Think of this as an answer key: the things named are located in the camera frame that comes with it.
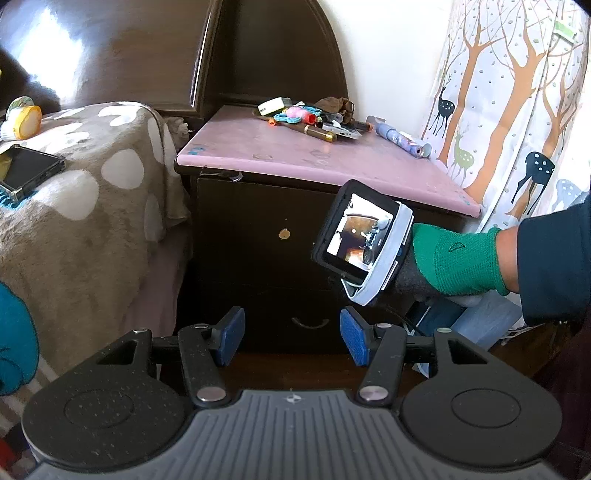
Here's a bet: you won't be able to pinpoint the grey blanket teal print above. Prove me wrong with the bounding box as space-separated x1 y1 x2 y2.
0 281 63 416

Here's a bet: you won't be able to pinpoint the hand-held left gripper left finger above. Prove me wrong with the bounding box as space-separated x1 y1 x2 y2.
95 305 246 408

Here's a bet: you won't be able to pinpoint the teal cable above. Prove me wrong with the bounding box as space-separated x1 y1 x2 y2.
268 105 324 127

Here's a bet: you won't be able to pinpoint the person's right forearm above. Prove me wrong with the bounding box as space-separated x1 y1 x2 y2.
495 198 591 326

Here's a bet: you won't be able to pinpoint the deer print wardrobe cover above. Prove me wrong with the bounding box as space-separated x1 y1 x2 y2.
420 0 591 232

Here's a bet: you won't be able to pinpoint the black cable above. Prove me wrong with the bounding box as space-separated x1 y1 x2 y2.
382 307 419 337

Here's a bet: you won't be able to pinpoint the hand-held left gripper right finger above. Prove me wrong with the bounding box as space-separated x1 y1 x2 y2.
339 307 490 408

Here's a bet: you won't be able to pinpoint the black phone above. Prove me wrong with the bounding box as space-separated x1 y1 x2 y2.
0 144 66 202

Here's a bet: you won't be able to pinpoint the dark drawer with lock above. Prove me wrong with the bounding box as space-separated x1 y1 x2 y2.
196 178 462 288

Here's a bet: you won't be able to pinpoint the light blue box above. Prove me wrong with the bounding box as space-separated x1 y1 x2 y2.
416 293 525 348

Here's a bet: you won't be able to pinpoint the dark wooden nightstand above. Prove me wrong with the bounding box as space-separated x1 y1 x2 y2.
174 105 482 356

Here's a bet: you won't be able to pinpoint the white printed box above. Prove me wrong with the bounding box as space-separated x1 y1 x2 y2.
322 121 363 140

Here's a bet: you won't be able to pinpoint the dark brown wooden headboard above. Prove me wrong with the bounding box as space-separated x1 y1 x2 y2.
0 0 349 121

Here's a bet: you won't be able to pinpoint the dark drawer without lock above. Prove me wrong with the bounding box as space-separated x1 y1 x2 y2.
198 282 416 355

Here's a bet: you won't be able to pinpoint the brown cloth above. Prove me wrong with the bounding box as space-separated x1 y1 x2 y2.
314 96 355 121

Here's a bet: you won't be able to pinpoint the yellow round lid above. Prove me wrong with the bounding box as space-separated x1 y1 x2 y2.
11 105 42 140

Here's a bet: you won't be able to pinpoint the white charger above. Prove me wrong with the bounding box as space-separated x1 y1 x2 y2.
257 97 291 116

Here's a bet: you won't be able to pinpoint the green tag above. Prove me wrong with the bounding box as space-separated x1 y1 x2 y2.
555 19 579 43

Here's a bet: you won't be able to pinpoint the floral folding umbrella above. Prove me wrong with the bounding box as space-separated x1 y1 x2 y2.
374 124 423 158

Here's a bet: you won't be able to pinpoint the person's right hand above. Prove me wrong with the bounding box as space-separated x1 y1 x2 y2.
394 226 511 308

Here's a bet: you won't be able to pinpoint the grey blanket white hearts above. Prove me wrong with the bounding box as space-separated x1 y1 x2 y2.
0 102 192 370

